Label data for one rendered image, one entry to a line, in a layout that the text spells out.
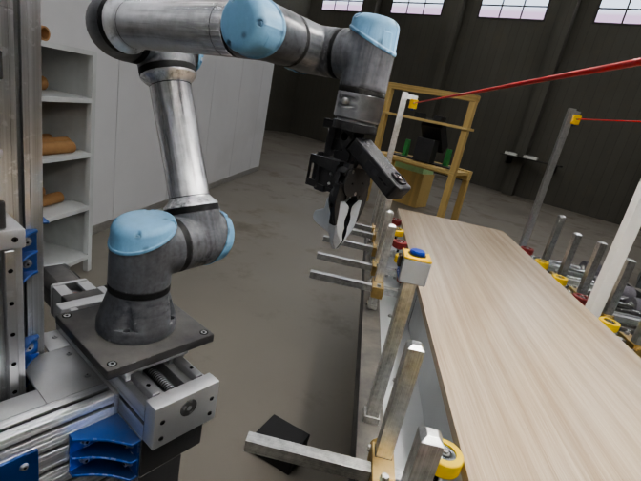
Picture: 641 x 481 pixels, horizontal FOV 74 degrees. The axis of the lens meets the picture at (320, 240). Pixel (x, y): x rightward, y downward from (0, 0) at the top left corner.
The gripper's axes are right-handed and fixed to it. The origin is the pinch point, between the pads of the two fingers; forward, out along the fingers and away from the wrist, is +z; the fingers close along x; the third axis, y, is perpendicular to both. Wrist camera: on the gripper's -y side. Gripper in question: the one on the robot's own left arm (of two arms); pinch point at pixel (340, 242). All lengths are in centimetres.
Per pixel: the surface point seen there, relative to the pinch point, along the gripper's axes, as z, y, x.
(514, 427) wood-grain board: 42, -32, -43
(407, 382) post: 28.3, -12.9, -16.5
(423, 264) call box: 10.7, -0.8, -37.6
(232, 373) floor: 132, 108, -85
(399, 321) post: 28.0, 1.5, -38.1
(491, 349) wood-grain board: 42, -15, -76
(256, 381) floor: 132, 95, -92
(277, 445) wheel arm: 49.6, 5.3, -1.3
